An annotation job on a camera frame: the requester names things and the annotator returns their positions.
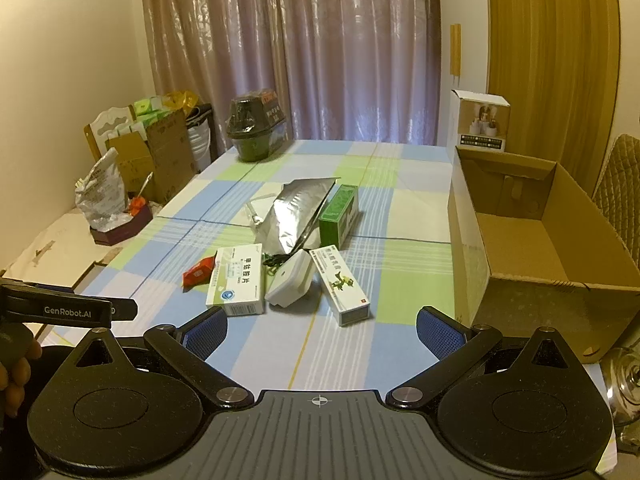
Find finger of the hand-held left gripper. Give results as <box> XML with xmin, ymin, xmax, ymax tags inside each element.
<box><xmin>111</xmin><ymin>299</ymin><xmax>139</xmax><ymax>322</ymax></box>

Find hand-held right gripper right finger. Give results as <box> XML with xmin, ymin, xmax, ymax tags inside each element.
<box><xmin>386</xmin><ymin>306</ymin><xmax>583</xmax><ymax>407</ymax></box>

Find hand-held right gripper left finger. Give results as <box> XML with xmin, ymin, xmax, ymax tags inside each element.
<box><xmin>65</xmin><ymin>306</ymin><xmax>255</xmax><ymax>408</ymax></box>

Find white blue print medicine box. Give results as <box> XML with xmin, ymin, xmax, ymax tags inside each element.
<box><xmin>205</xmin><ymin>244</ymin><xmax>265</xmax><ymax>317</ymax></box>

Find red sachet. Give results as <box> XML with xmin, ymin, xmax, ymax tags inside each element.
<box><xmin>182</xmin><ymin>256</ymin><xmax>216</xmax><ymax>291</ymax></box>

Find white plastic spoon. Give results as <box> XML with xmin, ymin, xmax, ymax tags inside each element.
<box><xmin>264</xmin><ymin>250</ymin><xmax>314</xmax><ymax>309</ymax></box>

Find black audio cable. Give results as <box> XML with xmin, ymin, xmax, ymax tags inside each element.
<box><xmin>262</xmin><ymin>251</ymin><xmax>291</xmax><ymax>277</ymax></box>

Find brown cardboard box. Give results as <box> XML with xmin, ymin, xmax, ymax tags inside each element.
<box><xmin>447</xmin><ymin>145</ymin><xmax>640</xmax><ymax>363</ymax></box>

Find white plant print medicine box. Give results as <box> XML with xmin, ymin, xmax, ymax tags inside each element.
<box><xmin>308</xmin><ymin>245</ymin><xmax>371</xmax><ymax>328</ymax></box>

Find silver foil bag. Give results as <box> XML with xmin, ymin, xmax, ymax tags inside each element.
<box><xmin>254</xmin><ymin>176</ymin><xmax>342</xmax><ymax>257</ymax></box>

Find green medicine box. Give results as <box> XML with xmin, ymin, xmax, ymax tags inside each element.
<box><xmin>318</xmin><ymin>184</ymin><xmax>360</xmax><ymax>250</ymax></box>

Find person's left hand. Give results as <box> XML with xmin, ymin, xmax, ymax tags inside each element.
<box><xmin>0</xmin><ymin>340</ymin><xmax>44</xmax><ymax>417</ymax></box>

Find beige side bench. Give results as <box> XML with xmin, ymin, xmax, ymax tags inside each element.
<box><xmin>0</xmin><ymin>205</ymin><xmax>121</xmax><ymax>321</ymax></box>

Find dark red tissue box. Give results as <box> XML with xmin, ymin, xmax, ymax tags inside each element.
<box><xmin>89</xmin><ymin>202</ymin><xmax>154</xmax><ymax>246</ymax></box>

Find crumpled silver bag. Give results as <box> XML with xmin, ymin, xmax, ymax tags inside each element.
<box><xmin>74</xmin><ymin>147</ymin><xmax>133</xmax><ymax>234</ymax></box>

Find small cardboard box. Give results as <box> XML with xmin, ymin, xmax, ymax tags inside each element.
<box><xmin>104</xmin><ymin>131</ymin><xmax>157</xmax><ymax>193</ymax></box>

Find tall cardboard box with flap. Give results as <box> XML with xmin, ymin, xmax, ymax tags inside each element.
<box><xmin>144</xmin><ymin>108</ymin><xmax>197</xmax><ymax>204</ymax></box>

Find black and white bag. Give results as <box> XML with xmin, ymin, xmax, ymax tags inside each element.
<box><xmin>186</xmin><ymin>103</ymin><xmax>215</xmax><ymax>172</ymax></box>

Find clear glass vase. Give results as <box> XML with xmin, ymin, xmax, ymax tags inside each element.
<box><xmin>596</xmin><ymin>347</ymin><xmax>640</xmax><ymax>429</ymax></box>

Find white carved chair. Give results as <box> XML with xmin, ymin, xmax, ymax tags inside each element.
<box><xmin>82</xmin><ymin>104</ymin><xmax>152</xmax><ymax>162</ymax></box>

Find green tissue packets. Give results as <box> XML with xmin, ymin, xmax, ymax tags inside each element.
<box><xmin>130</xmin><ymin>95</ymin><xmax>169</xmax><ymax>127</ymax></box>

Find dark green instant noodle bowl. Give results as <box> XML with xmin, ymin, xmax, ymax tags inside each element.
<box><xmin>224</xmin><ymin>89</ymin><xmax>288</xmax><ymax>163</ymax></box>

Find white product box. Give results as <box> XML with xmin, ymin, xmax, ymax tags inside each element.
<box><xmin>446</xmin><ymin>88</ymin><xmax>512</xmax><ymax>154</ymax></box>

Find yellow plastic bag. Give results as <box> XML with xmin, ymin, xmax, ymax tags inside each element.
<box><xmin>159</xmin><ymin>89</ymin><xmax>199</xmax><ymax>117</ymax></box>

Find quilted brown chair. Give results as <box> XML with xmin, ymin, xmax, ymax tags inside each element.
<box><xmin>592</xmin><ymin>133</ymin><xmax>640</xmax><ymax>263</ymax></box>

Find wooden door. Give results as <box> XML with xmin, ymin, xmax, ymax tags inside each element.
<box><xmin>484</xmin><ymin>0</ymin><xmax>622</xmax><ymax>196</ymax></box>

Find mauve curtain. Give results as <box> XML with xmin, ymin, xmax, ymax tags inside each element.
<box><xmin>137</xmin><ymin>0</ymin><xmax>444</xmax><ymax>166</ymax></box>

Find wooden wall ornament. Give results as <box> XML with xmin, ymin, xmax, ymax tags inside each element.
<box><xmin>449</xmin><ymin>23</ymin><xmax>462</xmax><ymax>84</ymax></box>

